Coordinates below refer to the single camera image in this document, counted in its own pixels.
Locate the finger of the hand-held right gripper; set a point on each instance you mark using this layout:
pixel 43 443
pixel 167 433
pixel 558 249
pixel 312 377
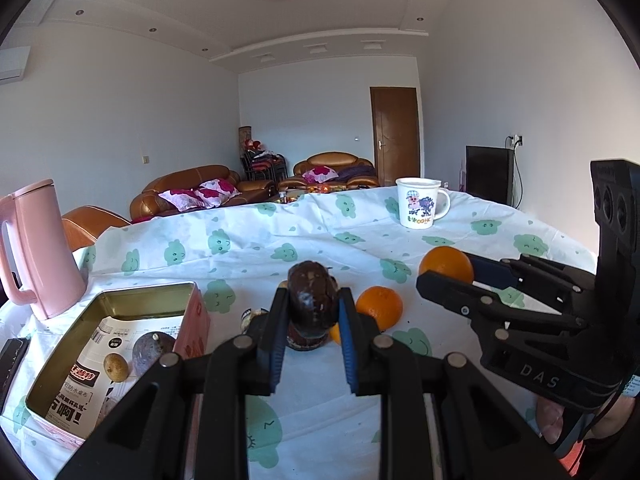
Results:
pixel 450 296
pixel 492 272

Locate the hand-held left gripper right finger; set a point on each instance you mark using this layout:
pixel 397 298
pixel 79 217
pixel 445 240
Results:
pixel 348 347

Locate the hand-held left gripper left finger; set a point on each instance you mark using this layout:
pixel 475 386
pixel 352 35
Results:
pixel 277 345

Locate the orange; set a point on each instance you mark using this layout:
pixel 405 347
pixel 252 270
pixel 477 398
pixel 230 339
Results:
pixel 447 262
pixel 380 307
pixel 334 334

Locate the dark brown round fruit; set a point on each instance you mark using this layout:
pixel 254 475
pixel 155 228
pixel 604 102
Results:
pixel 310 295
pixel 307 344

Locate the pink metal tin box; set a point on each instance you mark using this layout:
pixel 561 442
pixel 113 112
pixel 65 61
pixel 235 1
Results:
pixel 195 330

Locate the purple passion fruit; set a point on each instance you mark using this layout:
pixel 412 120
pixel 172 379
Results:
pixel 150 352

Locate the person's right hand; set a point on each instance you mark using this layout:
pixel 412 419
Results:
pixel 550 420

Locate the white cartoon print mug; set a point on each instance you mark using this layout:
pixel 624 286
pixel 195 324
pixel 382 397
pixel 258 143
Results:
pixel 417 202

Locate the black television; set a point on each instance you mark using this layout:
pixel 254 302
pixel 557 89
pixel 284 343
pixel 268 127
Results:
pixel 487 172

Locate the purple blanket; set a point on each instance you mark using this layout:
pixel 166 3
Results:
pixel 357 170

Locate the cluttered coffee table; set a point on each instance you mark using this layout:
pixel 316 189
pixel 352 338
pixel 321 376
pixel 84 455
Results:
pixel 310 191

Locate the pink white floral pillow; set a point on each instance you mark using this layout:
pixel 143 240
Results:
pixel 217 190
pixel 182 199

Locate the brown wooden door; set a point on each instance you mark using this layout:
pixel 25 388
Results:
pixel 395 135

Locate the small pink floral pillow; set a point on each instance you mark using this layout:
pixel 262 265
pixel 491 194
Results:
pixel 320 174

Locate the stack of dark chairs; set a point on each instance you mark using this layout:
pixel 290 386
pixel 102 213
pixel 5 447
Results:
pixel 265 165

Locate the brown leather armchair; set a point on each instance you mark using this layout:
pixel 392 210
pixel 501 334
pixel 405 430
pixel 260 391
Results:
pixel 325 159

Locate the newspaper liner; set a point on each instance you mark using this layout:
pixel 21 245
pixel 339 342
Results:
pixel 90 360

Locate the brown leather sofa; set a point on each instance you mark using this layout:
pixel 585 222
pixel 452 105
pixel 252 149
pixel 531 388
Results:
pixel 165 185

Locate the tall brown floor vase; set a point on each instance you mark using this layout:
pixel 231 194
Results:
pixel 245 137

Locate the brown leather chair back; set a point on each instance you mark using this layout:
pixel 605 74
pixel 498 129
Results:
pixel 90 222

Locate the pink electric kettle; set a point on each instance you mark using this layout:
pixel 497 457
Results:
pixel 40 240

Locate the black smartphone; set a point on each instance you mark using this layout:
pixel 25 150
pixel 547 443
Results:
pixel 10 360

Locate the white air conditioner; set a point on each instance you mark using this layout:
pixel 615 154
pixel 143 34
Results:
pixel 14 62

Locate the wall power outlet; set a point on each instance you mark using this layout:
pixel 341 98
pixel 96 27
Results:
pixel 516 139

